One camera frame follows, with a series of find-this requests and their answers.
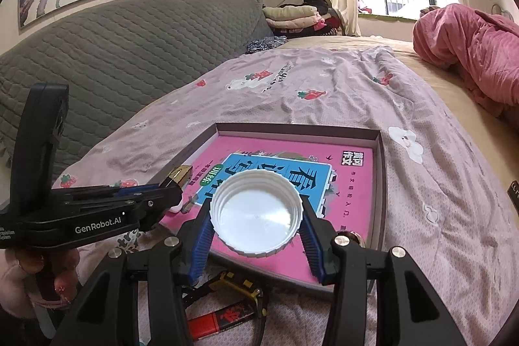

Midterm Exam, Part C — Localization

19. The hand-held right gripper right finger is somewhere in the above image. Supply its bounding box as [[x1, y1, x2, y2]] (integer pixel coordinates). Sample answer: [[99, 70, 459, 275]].
[[299, 202, 467, 346]]

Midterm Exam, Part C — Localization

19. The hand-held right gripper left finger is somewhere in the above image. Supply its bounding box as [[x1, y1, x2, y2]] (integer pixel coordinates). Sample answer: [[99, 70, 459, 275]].
[[51, 208, 216, 346]]

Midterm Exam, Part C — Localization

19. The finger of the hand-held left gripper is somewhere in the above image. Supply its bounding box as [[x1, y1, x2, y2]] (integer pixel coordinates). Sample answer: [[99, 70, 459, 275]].
[[54, 177, 180, 204], [61, 188, 183, 231]]

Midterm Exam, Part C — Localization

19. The black bottle with gold cap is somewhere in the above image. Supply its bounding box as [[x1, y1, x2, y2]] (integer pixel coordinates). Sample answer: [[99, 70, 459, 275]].
[[168, 164, 192, 187]]

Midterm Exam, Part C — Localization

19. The white plastic jar lid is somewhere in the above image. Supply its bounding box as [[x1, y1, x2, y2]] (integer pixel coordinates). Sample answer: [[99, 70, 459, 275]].
[[210, 171, 305, 258]]

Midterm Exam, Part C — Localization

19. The red lighter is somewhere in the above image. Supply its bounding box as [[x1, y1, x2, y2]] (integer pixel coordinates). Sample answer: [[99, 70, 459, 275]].
[[187, 299, 259, 342]]

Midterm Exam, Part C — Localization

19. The person's left hand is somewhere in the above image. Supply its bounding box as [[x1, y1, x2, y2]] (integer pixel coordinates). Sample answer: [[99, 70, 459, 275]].
[[0, 246, 82, 317]]

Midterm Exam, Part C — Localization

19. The pink and blue book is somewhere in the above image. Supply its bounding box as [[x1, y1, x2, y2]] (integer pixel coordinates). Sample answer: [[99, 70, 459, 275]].
[[160, 133, 376, 284]]

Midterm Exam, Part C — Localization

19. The grey quilted headboard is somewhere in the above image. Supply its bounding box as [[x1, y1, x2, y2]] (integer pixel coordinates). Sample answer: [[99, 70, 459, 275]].
[[0, 0, 277, 185]]

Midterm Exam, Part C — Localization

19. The strawberry printed pink blanket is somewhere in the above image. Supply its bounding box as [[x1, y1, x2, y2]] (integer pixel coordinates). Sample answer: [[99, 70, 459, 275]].
[[53, 44, 519, 346]]

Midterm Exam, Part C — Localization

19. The dark blue patterned cloth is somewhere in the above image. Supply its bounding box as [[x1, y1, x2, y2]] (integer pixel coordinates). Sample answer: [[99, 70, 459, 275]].
[[245, 36, 290, 55]]

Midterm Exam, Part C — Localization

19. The stack of folded clothes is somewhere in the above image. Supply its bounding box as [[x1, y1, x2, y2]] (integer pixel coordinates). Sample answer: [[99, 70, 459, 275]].
[[263, 4, 326, 31]]

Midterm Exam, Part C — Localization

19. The pink duvet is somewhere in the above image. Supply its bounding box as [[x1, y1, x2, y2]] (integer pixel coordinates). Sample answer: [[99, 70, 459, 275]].
[[413, 3, 519, 118]]

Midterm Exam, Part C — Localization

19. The white wire fan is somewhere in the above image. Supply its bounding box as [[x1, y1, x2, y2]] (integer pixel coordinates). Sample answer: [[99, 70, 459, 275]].
[[491, 3, 518, 23]]

